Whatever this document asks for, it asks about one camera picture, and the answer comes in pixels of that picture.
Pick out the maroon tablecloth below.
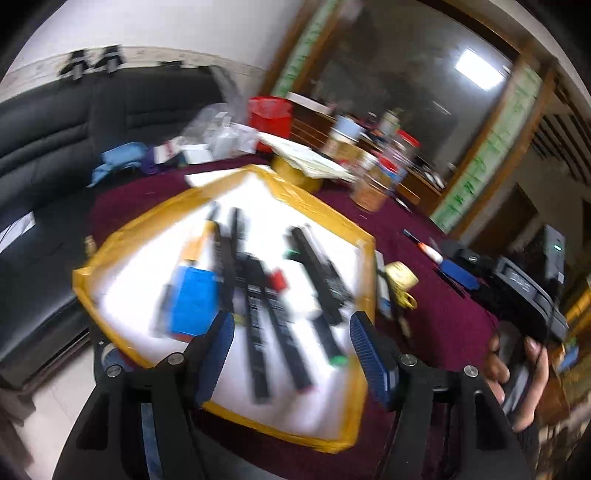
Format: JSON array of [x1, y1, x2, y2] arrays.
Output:
[[88, 157, 504, 480]]

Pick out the clear jar of snacks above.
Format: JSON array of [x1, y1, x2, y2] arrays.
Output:
[[351, 154, 398, 213]]

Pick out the blue cloth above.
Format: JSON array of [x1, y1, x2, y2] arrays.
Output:
[[88, 143, 149, 186]]

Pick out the slim black remote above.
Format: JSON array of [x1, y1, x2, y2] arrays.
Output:
[[207, 203, 238, 315]]

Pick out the black leather sofa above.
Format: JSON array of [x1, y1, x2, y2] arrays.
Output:
[[0, 69, 241, 388]]

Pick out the white and orange tube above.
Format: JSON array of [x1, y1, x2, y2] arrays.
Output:
[[418, 240, 444, 265]]

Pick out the glass jars with lids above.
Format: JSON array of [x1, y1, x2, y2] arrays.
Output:
[[291, 99, 446, 214]]

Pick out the jar with pale blue lid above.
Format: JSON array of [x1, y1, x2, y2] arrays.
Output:
[[323, 115, 365, 158]]

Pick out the wide black remote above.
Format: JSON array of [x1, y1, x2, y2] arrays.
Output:
[[288, 225, 355, 325]]

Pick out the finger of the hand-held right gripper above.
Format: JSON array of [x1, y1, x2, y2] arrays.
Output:
[[440, 247, 492, 296]]

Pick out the white paper sheet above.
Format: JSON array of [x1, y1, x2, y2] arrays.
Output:
[[0, 212, 36, 253]]

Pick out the white folded papers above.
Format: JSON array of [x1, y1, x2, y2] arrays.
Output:
[[259, 131, 356, 181]]

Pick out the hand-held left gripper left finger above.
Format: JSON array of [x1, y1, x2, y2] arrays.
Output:
[[55, 311, 236, 480]]

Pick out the clear plastic bag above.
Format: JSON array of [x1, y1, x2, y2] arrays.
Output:
[[185, 104, 259, 162]]

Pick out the person's right hand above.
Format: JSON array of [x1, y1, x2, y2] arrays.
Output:
[[485, 331, 551, 433]]

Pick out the white mat with yellow tape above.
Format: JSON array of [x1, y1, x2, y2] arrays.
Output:
[[73, 164, 377, 455]]

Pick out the black marker green tip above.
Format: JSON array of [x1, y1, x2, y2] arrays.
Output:
[[313, 318, 348, 366]]

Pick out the red lidded jar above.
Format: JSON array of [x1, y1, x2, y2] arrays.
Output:
[[392, 129, 422, 162]]

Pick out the blue small box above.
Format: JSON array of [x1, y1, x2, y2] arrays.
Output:
[[168, 265, 220, 335]]

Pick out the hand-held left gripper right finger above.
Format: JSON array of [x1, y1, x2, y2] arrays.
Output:
[[348, 311, 532, 480]]

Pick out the red plastic bucket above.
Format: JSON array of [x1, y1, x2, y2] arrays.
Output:
[[249, 96, 294, 153]]

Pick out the wooden framed mirror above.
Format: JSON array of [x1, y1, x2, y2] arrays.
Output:
[[272, 0, 555, 232]]

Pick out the small white box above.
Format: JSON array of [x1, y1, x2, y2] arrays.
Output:
[[154, 143, 209, 165]]

